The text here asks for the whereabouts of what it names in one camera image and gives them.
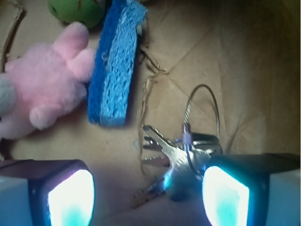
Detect green plush frog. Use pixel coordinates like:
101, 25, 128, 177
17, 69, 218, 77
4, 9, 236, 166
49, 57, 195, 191
48, 0, 106, 28

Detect silver keys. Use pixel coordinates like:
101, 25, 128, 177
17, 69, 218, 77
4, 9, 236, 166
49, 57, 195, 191
130, 84, 223, 209

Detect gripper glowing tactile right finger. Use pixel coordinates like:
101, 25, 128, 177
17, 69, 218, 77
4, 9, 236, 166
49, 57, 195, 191
202, 153, 301, 226

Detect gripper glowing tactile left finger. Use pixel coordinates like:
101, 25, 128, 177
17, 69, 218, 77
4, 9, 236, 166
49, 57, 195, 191
0, 160, 95, 226

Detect pink plush bunny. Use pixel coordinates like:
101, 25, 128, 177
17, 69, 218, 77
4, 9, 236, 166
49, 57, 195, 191
0, 22, 95, 139

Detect brown paper bag bin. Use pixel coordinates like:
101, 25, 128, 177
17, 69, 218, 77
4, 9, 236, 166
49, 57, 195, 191
0, 0, 301, 226

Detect blue sponge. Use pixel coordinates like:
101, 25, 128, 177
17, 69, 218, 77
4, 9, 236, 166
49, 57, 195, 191
87, 0, 147, 126

